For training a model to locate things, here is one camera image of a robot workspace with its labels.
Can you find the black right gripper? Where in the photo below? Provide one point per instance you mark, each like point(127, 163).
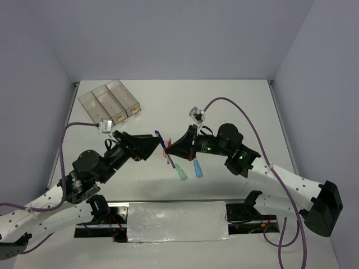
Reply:
point(183, 147)

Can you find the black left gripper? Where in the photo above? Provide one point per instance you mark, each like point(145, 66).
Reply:
point(132, 144)

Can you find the blue pen cap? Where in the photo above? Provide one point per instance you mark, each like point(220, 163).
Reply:
point(161, 139)

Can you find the blue gel pen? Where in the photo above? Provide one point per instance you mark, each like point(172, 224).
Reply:
point(171, 162)

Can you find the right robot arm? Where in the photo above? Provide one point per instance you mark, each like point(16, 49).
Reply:
point(319, 204)

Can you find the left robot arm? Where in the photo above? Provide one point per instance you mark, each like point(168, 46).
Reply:
point(75, 199)

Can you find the green correction tape case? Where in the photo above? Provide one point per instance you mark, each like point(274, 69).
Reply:
point(180, 171)

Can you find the blue correction tape case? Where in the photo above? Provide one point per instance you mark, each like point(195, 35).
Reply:
point(197, 167)

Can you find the clear three-compartment organizer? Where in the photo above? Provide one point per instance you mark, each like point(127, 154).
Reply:
point(111, 101)

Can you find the silver tape sheet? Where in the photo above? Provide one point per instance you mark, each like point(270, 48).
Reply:
point(177, 222)

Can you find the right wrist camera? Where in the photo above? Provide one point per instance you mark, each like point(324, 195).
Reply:
point(198, 116)

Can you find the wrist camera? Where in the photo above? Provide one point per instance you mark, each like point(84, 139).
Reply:
point(198, 116)
point(105, 126)

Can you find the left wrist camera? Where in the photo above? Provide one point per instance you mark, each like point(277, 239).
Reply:
point(105, 126)

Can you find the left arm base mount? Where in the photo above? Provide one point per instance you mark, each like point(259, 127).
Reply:
point(107, 220)

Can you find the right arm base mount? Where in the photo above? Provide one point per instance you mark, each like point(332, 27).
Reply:
point(243, 218)

